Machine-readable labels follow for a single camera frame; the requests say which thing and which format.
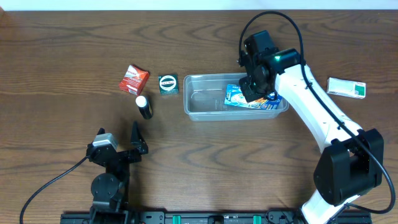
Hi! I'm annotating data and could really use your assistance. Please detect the blue Koolfever box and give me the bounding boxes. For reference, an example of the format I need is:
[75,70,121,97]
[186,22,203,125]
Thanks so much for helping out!
[224,84,282,110]

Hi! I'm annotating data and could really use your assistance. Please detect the white green Panadol box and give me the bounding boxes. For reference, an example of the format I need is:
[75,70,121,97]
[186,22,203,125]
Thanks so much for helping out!
[326,77,366,99]

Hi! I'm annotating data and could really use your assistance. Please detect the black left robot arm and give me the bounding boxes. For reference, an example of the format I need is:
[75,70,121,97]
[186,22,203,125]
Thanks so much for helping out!
[86,122,149,224]

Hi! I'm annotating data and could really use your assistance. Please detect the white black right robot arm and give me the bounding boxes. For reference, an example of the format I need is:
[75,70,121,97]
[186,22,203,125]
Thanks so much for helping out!
[238,47,384,223]

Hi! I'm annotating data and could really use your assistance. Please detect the clear plastic container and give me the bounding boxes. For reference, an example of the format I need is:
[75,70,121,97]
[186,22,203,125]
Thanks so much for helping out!
[183,73,289,121]

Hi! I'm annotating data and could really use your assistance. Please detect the dark bottle white cap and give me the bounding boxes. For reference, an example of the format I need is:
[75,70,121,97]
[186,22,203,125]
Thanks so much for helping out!
[136,96,153,119]

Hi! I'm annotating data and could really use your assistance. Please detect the red Panadol box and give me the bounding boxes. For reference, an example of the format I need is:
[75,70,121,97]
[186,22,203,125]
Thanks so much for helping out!
[119,65,150,96]

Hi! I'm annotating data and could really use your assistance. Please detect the green Zam-Buk box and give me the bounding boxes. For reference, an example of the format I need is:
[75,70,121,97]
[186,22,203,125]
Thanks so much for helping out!
[158,74,179,95]

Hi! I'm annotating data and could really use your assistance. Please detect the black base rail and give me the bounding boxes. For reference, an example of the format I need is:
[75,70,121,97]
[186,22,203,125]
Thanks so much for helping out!
[60,210,373,224]

